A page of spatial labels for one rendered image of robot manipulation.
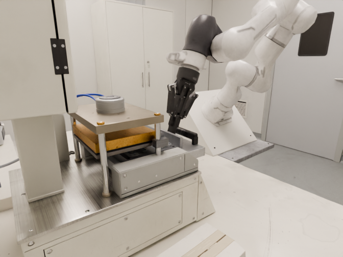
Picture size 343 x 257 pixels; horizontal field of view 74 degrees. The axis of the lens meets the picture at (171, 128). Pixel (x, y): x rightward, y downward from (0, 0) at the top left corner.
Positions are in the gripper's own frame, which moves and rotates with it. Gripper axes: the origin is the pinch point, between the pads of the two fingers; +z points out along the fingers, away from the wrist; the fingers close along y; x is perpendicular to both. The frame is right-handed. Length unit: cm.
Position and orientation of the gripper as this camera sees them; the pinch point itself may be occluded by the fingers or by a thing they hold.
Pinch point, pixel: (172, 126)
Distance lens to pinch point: 80.0
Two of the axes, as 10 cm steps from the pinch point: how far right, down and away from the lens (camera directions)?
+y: 7.7, 1.7, 6.2
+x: -5.8, -2.3, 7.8
